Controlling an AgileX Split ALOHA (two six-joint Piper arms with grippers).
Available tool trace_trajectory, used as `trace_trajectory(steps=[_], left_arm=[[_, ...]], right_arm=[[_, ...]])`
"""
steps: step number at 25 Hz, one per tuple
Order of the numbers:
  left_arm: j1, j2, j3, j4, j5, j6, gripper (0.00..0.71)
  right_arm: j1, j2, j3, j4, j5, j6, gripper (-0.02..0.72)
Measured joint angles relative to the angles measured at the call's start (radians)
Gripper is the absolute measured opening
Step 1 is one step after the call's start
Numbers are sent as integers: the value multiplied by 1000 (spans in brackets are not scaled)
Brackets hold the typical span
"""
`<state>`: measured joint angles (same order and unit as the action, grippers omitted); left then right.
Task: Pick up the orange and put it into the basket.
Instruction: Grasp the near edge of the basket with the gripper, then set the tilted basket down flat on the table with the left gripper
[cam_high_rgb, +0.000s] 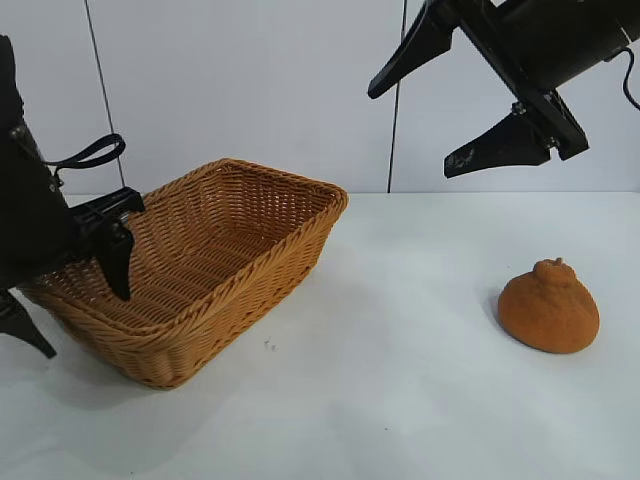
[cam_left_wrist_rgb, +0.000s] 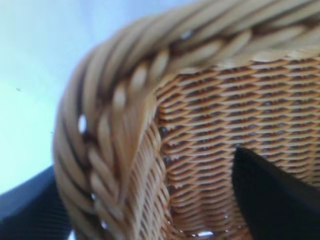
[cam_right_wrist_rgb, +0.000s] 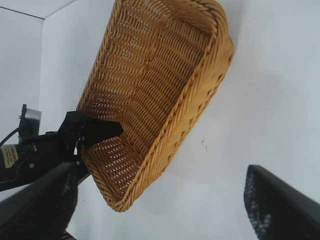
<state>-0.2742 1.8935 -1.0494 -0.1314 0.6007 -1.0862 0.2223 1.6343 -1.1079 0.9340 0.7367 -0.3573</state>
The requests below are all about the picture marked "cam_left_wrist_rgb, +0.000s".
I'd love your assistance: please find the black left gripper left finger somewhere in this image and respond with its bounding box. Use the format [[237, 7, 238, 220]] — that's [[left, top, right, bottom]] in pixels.
[[0, 164, 75, 240]]

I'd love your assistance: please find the woven wicker basket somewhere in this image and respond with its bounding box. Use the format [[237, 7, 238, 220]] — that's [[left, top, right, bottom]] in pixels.
[[51, 0, 320, 240]]

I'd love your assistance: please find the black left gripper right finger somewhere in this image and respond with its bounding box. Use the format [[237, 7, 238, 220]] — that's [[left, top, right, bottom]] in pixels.
[[231, 146, 320, 240]]

